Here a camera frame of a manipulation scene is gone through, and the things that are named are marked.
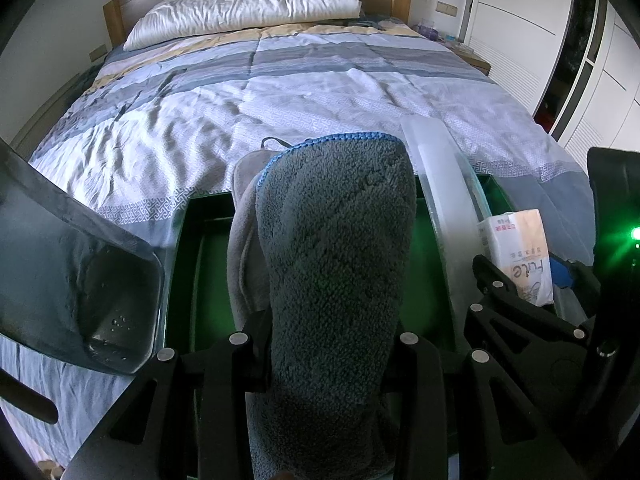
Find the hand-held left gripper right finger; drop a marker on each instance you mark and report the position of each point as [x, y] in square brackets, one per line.
[420, 385]

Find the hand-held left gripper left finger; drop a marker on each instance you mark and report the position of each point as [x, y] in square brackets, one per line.
[220, 375]

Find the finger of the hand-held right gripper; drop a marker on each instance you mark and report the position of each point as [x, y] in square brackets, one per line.
[562, 272]
[525, 320]

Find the tissue pack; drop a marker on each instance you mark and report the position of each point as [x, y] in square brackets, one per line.
[520, 245]

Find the dark green tray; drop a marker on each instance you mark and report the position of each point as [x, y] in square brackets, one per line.
[210, 270]

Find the light grey cloth pouch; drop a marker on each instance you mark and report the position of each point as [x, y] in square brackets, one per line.
[245, 260]

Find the translucent plastic case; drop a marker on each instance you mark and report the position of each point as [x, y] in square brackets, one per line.
[440, 185]

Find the dark grey towel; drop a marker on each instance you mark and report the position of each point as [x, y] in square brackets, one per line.
[335, 260]

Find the smoked glass pitcher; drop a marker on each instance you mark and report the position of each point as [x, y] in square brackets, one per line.
[75, 270]

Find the wooden nightstand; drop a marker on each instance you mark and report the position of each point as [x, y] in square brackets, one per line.
[465, 55]

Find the white wardrobe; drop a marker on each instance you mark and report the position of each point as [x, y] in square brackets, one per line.
[525, 35]

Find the wooden bed with striped quilt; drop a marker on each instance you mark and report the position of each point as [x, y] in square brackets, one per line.
[300, 90]

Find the white pillow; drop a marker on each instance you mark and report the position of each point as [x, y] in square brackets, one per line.
[240, 10]

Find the wall socket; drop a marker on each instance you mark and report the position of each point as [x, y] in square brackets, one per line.
[446, 8]
[98, 52]

